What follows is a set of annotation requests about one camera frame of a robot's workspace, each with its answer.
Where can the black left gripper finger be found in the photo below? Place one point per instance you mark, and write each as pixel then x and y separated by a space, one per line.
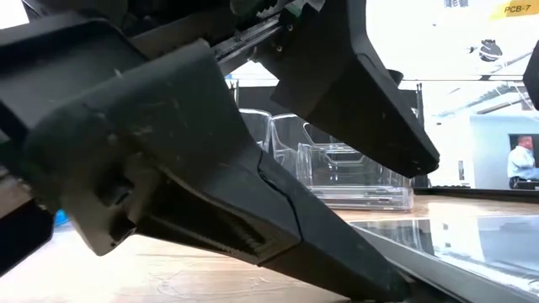
pixel 189 160
pixel 349 97

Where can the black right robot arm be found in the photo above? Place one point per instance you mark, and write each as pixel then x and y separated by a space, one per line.
pixel 532 76

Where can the clear plastic storage bin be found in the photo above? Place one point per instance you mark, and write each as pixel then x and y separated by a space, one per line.
pixel 257 126
pixel 320 168

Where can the black ceiling-mounted dome device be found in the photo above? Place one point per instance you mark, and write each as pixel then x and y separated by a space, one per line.
pixel 490 51

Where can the person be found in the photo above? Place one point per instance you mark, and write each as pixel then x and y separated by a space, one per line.
pixel 520 162

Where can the black aluminium table frame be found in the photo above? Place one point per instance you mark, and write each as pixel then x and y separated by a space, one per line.
pixel 471 192

